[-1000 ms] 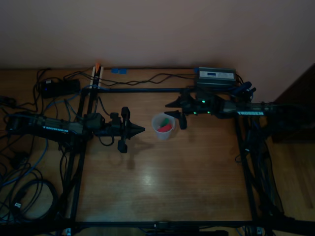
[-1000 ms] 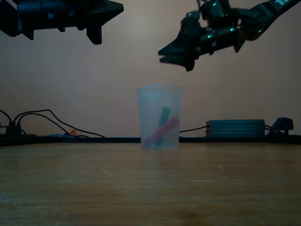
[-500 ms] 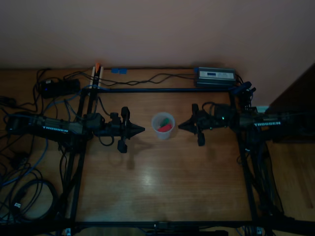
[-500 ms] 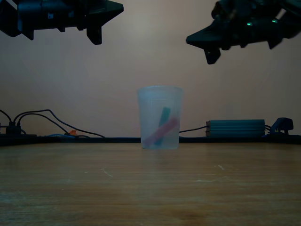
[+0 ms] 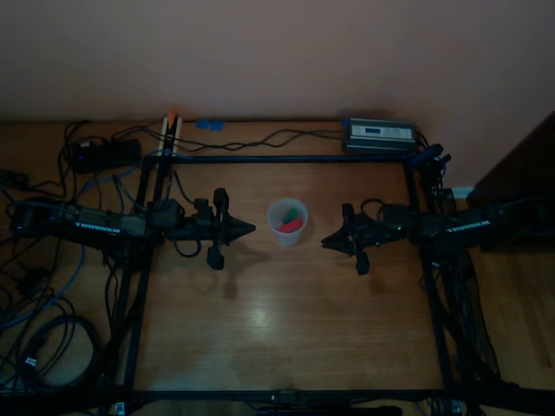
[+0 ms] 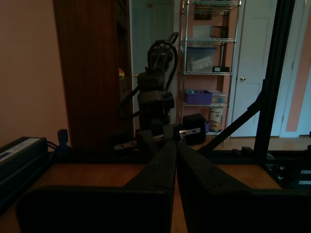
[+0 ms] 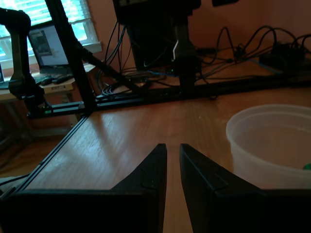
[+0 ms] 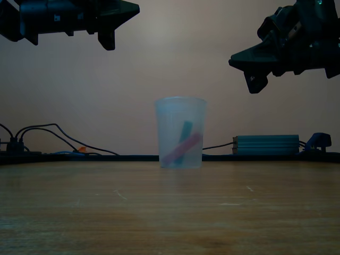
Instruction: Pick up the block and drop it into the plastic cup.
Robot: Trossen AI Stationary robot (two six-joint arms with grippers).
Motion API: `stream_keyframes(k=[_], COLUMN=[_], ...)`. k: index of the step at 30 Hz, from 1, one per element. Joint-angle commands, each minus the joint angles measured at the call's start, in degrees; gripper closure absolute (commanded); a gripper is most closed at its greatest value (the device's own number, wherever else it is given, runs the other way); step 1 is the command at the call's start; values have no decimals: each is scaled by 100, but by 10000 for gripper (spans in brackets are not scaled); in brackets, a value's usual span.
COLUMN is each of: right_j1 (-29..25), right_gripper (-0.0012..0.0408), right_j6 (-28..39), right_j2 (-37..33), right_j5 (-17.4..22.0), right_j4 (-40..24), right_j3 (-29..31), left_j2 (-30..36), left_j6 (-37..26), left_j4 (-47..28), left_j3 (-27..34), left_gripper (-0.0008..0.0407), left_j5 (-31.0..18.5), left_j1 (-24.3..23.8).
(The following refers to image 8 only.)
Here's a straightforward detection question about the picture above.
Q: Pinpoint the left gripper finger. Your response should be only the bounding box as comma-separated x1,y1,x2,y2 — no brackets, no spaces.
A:
97,0,140,23
97,10,140,31

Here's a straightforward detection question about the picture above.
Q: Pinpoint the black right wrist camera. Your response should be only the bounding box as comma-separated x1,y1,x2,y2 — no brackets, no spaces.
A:
256,5,293,43

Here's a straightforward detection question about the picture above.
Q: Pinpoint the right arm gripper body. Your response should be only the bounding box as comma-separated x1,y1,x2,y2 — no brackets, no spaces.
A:
244,34,340,94

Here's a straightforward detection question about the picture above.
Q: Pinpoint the red rectangular block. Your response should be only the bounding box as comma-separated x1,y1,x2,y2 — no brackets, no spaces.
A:
162,131,202,165

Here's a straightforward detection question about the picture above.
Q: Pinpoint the black power supply cable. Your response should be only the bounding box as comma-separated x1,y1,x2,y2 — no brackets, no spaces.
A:
202,142,235,151

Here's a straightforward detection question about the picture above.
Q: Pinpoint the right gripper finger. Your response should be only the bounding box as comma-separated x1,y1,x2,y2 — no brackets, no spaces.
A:
228,39,275,67
229,61,275,77

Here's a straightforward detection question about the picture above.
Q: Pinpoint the translucent plastic cup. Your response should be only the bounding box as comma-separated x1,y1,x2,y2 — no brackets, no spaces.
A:
155,96,208,169

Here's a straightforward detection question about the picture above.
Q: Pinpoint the black power adapter brick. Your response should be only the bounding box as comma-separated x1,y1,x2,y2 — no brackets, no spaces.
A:
6,137,28,152

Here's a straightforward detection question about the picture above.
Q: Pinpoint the blue connector clamp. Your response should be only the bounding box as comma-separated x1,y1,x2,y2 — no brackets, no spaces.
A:
304,132,333,152

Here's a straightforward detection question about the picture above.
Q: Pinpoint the green rectangular block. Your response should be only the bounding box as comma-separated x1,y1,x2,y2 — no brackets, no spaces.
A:
175,121,194,166

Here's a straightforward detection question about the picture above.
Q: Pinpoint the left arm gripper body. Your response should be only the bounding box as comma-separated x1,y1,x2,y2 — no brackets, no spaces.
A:
20,0,116,51

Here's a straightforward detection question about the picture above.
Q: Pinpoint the black aluminium frame rail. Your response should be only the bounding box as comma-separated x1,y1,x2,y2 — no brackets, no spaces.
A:
0,153,340,166

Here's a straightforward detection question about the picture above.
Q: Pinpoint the grey power supply box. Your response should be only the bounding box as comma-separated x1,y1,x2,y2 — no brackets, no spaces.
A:
232,134,301,155

